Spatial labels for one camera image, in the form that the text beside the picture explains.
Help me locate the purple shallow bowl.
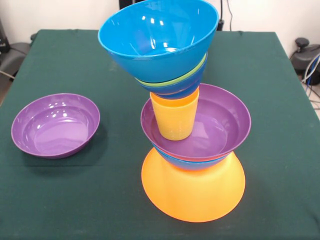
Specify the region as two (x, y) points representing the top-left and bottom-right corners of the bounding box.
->
(140, 83), (252, 161)
(10, 93), (101, 160)

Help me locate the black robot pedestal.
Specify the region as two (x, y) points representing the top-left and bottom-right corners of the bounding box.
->
(119, 0), (141, 8)

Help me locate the light blue bowl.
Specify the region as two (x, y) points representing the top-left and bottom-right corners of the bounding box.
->
(152, 146), (233, 171)
(97, 0), (220, 83)

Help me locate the yellow cup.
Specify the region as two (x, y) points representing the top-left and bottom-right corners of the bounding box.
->
(151, 101), (200, 141)

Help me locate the large orange bowl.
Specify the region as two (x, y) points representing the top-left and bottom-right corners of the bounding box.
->
(141, 147), (246, 223)

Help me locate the small green bowl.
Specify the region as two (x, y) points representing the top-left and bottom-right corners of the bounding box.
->
(136, 52), (208, 88)

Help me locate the orange cup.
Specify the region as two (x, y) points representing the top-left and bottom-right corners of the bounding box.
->
(149, 87), (201, 108)

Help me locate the small dark blue bowl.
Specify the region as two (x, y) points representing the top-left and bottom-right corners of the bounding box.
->
(136, 58), (208, 100)

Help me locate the dark green tablecloth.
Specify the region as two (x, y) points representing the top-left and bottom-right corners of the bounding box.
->
(0, 29), (320, 240)

